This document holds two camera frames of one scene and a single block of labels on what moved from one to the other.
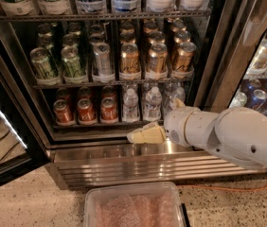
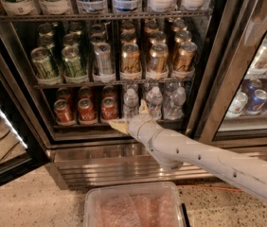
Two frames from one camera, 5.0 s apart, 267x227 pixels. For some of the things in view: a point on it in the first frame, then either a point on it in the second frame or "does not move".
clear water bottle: (130, 106) does not move
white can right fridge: (240, 100) does not move
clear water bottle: (152, 110) does not move
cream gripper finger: (179, 103) → (143, 110)
